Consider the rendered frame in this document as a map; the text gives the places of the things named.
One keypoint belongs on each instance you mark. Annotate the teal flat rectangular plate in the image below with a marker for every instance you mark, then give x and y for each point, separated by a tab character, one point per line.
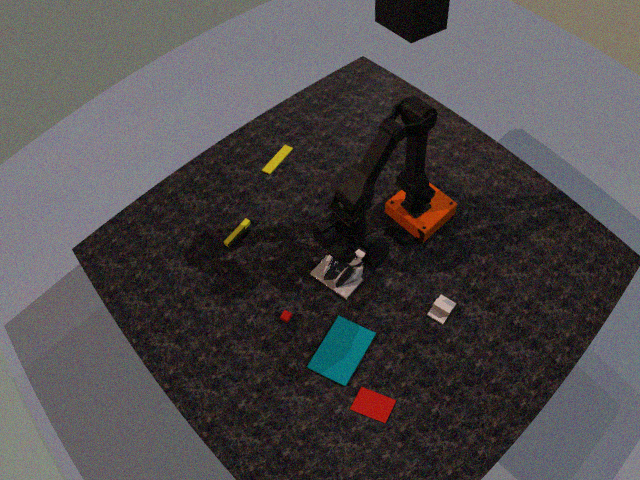
341	351

